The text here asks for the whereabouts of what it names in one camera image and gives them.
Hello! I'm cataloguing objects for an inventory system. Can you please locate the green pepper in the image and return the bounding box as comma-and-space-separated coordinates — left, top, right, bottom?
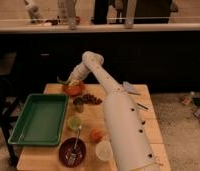
57, 78, 70, 85

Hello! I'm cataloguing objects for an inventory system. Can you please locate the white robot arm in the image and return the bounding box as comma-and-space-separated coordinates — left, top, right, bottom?
70, 51, 160, 171

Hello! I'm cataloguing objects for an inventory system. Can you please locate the green plastic tray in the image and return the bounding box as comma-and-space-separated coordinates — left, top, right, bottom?
8, 94, 69, 146

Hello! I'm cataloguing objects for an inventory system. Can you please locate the orange bowl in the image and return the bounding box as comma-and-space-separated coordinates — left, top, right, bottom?
63, 82, 85, 96

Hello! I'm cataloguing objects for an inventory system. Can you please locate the bunch of dark grapes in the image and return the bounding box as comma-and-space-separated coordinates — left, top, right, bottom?
82, 94, 102, 105

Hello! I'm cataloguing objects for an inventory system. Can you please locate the small metal cup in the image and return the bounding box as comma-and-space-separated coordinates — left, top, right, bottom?
73, 97, 84, 113

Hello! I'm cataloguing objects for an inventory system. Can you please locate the green cup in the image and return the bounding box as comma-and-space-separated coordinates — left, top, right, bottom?
67, 116, 82, 132

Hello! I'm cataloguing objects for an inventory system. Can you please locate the grey cloth piece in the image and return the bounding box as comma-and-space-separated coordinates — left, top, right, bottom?
123, 81, 139, 95

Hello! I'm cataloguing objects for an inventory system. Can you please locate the orange peach fruit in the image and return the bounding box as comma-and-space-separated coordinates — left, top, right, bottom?
89, 129, 103, 143

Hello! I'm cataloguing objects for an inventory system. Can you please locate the dark chair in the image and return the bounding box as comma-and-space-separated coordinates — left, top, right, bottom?
0, 80, 19, 167

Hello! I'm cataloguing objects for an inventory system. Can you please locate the dark red bowl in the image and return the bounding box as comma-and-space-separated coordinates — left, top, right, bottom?
59, 137, 86, 168

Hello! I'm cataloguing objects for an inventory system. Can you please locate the white cup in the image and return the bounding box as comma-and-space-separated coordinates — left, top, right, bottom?
95, 140, 112, 161

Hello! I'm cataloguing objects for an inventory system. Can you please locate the metal fork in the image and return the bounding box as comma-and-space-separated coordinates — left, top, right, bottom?
68, 126, 82, 166

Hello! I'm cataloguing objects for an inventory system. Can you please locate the black handled spatula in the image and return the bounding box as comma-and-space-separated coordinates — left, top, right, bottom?
137, 103, 148, 110

